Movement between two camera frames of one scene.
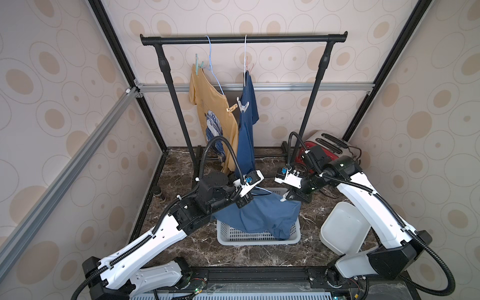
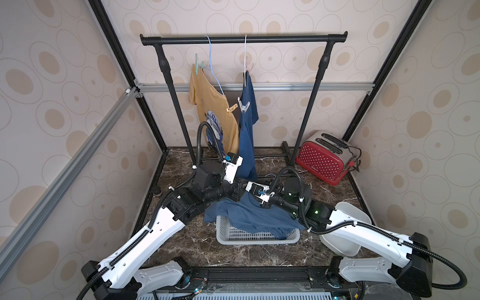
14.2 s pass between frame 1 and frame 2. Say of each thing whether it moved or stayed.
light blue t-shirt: stayed
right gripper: moved
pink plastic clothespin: stayed
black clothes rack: stayed
